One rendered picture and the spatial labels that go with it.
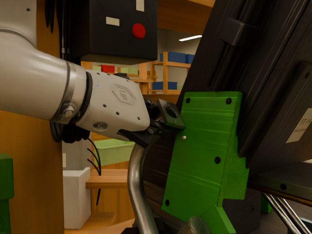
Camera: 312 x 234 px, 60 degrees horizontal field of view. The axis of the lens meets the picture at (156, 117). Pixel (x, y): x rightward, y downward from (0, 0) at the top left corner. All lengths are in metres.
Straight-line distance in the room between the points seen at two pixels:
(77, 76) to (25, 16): 0.12
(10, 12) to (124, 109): 0.19
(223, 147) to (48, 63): 0.26
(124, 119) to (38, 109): 0.11
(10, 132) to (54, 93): 0.30
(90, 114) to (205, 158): 0.18
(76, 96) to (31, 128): 0.30
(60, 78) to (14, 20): 0.11
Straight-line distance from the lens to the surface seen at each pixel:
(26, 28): 0.43
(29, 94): 0.34
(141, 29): 0.63
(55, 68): 0.35
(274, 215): 0.96
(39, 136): 0.64
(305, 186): 0.47
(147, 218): 0.48
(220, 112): 0.42
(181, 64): 5.91
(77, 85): 0.35
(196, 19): 0.88
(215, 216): 0.40
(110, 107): 0.37
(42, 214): 0.69
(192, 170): 0.44
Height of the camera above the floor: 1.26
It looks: 4 degrees down
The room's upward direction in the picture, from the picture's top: straight up
